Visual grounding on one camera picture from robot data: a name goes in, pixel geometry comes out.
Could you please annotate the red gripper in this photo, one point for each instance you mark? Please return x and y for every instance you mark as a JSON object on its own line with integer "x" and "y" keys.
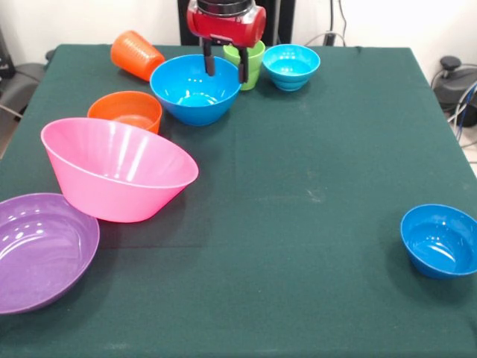
{"x": 227, "y": 26}

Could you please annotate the large light blue bowl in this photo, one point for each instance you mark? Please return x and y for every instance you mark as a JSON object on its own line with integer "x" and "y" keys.
{"x": 195, "y": 97}

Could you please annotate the orange plastic cup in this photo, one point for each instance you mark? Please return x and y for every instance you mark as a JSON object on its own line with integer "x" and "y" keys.
{"x": 134, "y": 56}

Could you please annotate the orange plastic bowl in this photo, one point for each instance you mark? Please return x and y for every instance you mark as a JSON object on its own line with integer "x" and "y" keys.
{"x": 126, "y": 106}

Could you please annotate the large pink plastic bowl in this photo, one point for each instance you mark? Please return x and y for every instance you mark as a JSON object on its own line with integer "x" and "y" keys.
{"x": 112, "y": 179}

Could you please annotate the large purple plastic bowl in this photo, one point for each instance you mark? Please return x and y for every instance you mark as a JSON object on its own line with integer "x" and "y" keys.
{"x": 41, "y": 261}

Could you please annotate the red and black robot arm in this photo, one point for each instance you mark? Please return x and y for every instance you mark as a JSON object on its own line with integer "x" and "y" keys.
{"x": 223, "y": 5}

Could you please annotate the green plastic cup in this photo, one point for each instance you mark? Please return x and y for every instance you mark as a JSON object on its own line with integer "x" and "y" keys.
{"x": 253, "y": 69}

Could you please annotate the small cyan ribbed bowl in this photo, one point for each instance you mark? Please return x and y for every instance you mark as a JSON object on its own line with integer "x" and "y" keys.
{"x": 290, "y": 69}

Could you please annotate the dark green tablecloth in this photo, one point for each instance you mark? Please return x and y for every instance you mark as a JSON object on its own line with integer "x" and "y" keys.
{"x": 279, "y": 205}

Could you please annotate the grey office chair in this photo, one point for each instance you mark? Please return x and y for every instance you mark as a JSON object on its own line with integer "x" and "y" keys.
{"x": 22, "y": 82}

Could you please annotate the small dark blue bowl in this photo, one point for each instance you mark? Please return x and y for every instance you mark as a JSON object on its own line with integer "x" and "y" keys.
{"x": 439, "y": 242}

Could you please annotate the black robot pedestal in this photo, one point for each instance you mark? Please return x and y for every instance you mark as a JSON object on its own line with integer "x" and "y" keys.
{"x": 279, "y": 22}

